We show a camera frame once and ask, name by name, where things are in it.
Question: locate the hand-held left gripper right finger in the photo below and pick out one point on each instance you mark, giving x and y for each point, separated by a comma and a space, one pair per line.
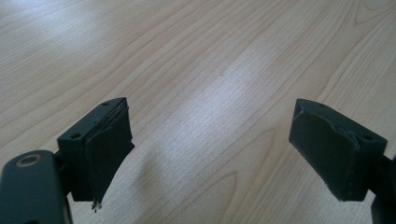
336, 149

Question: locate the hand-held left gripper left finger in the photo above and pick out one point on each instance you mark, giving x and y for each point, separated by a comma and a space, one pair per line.
99, 152

